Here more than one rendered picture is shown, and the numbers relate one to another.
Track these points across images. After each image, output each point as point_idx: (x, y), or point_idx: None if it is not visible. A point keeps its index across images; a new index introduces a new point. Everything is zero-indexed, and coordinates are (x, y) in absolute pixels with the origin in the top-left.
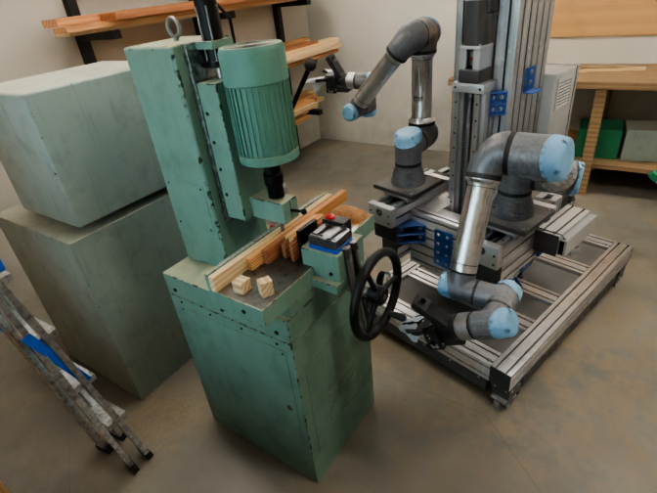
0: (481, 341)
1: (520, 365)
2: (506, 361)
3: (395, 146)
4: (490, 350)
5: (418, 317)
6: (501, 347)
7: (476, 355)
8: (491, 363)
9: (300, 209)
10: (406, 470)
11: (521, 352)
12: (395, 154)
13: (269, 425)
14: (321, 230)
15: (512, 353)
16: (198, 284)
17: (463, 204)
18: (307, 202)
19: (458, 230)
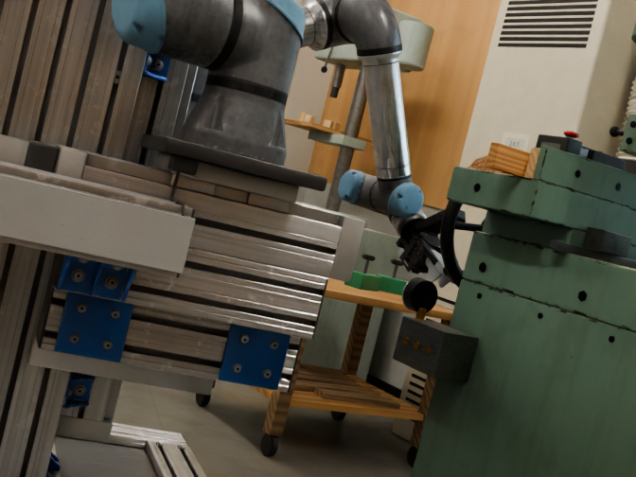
0: (141, 466)
1: (145, 428)
2: (156, 436)
3: (300, 42)
4: (158, 448)
5: (435, 254)
6: (123, 450)
7: (190, 456)
8: (184, 446)
9: (620, 130)
10: None
11: (115, 427)
12: (293, 66)
13: None
14: (588, 148)
15: (131, 432)
16: None
17: (400, 88)
18: (592, 160)
19: (403, 123)
